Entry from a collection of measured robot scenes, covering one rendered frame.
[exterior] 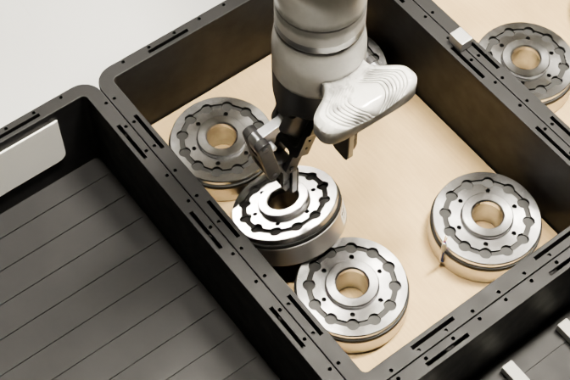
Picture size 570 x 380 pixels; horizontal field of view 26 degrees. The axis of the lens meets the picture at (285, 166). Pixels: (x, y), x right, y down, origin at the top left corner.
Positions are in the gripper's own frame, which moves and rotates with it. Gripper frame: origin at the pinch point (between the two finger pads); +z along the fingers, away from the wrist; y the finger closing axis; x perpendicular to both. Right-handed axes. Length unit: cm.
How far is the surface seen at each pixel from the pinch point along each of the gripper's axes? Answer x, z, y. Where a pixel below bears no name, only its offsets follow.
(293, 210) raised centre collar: 1.4, 3.7, 3.5
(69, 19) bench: -45, 23, 3
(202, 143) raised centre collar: -10.9, 5.9, 5.4
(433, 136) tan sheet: -0.5, 9.8, -15.1
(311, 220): 3.1, 3.9, 2.6
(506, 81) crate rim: 3.4, -0.2, -19.4
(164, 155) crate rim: -7.9, -0.4, 10.9
